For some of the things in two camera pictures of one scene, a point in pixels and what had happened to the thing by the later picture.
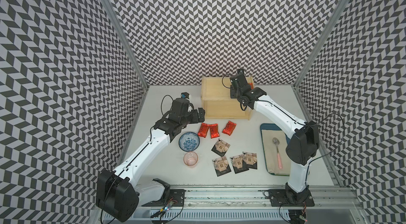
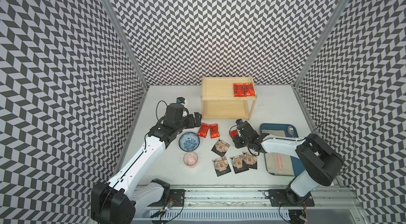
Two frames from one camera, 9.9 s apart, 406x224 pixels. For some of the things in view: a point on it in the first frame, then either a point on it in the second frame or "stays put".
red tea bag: [214, 130] stays put
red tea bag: [229, 128] -> [232, 133]
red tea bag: [203, 130] stays put
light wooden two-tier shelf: [216, 101] stays put
